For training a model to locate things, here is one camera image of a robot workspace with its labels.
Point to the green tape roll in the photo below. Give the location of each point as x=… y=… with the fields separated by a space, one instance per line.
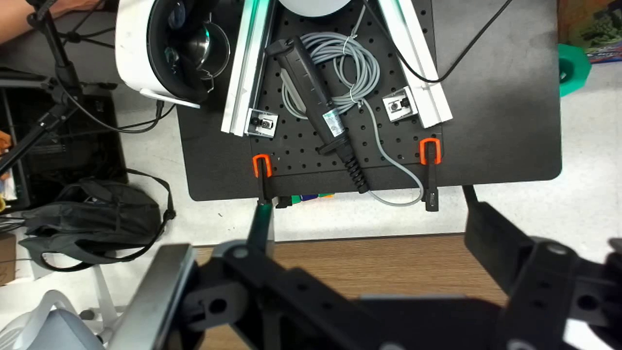
x=576 y=64

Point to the white-frame grey office chair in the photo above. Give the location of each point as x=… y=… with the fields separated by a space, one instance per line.
x=51 y=326

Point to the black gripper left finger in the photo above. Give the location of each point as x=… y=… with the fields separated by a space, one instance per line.
x=263 y=225

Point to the aluminium extrusion rail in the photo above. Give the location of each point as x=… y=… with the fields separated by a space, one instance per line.
x=421 y=70
x=240 y=83

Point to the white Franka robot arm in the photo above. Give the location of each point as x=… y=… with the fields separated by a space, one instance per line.
x=314 y=6

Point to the person bare forearm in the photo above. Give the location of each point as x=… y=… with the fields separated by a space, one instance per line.
x=20 y=21

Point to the white VR headset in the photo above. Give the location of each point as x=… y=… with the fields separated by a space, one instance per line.
x=139 y=50

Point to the black tripod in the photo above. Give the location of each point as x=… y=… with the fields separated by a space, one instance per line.
x=55 y=64

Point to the black fabric bag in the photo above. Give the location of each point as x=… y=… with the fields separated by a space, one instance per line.
x=90 y=216

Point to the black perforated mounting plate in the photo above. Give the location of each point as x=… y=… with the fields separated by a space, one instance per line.
x=506 y=116

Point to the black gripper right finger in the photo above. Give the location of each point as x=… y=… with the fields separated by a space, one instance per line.
x=498 y=239

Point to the orange black bar clamp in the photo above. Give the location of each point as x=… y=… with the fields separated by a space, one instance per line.
x=261 y=155
x=430 y=190

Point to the metal corner bracket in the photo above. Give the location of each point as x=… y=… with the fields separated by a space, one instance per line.
x=263 y=122
x=399 y=107

